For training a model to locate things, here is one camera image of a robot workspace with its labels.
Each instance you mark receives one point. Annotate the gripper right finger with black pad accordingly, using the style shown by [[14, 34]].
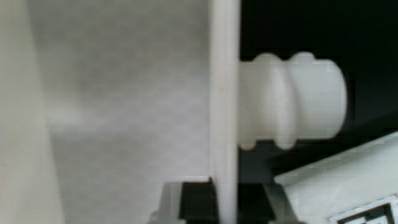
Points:
[[264, 205]]

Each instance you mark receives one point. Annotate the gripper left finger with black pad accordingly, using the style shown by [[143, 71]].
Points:
[[188, 205]]

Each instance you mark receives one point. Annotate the white cabinet door panel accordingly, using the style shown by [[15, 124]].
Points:
[[342, 190]]

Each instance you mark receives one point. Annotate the white cabinet body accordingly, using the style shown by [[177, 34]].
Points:
[[118, 107]]

